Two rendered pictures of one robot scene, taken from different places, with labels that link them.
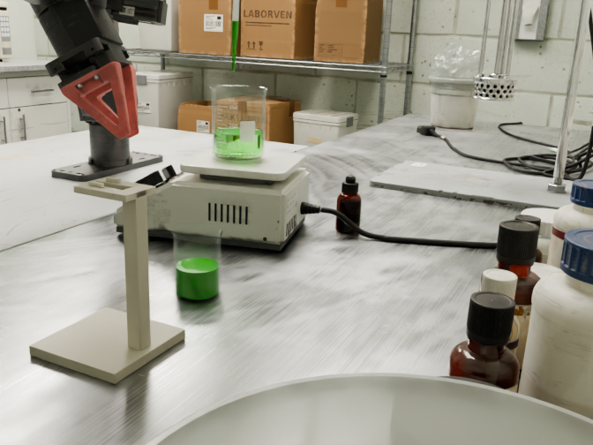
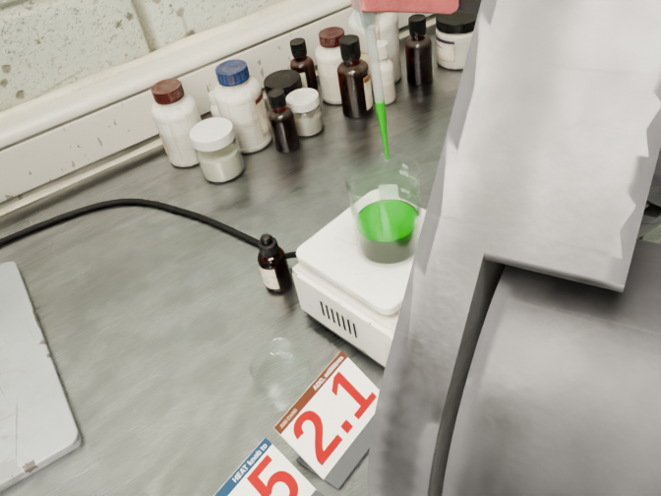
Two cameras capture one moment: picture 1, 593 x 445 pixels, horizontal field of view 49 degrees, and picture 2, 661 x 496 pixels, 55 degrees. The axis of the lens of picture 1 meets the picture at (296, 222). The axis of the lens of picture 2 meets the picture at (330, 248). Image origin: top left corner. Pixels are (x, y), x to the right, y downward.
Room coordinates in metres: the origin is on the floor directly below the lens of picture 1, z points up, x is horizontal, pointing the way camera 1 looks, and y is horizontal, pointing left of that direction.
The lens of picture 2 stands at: (1.09, 0.30, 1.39)
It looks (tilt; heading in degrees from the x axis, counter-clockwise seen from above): 43 degrees down; 220
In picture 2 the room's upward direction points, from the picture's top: 11 degrees counter-clockwise
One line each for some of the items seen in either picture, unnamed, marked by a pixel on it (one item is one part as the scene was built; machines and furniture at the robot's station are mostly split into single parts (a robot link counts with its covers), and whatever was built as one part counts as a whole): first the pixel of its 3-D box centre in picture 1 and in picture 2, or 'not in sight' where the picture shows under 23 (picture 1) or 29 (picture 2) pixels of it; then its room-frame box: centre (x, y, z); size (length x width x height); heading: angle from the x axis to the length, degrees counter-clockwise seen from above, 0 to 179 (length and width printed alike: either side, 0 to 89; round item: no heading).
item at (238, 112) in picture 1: (236, 124); (389, 215); (0.74, 0.07, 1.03); 0.07 x 0.06 x 0.08; 67
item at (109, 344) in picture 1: (106, 266); not in sight; (0.44, 0.14, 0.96); 0.08 x 0.08 x 0.13; 64
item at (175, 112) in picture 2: not in sight; (178, 122); (0.62, -0.32, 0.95); 0.06 x 0.06 x 0.11
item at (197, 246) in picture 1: (197, 262); not in sight; (0.55, 0.09, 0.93); 0.04 x 0.04 x 0.06
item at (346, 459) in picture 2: not in sight; (338, 416); (0.88, 0.09, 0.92); 0.09 x 0.06 x 0.04; 174
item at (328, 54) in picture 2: not in sight; (335, 65); (0.41, -0.20, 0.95); 0.06 x 0.06 x 0.10
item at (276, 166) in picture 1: (245, 162); (382, 245); (0.74, 0.06, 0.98); 0.12 x 0.12 x 0.01; 78
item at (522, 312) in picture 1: (509, 297); (353, 76); (0.44, -0.16, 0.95); 0.04 x 0.04 x 0.11
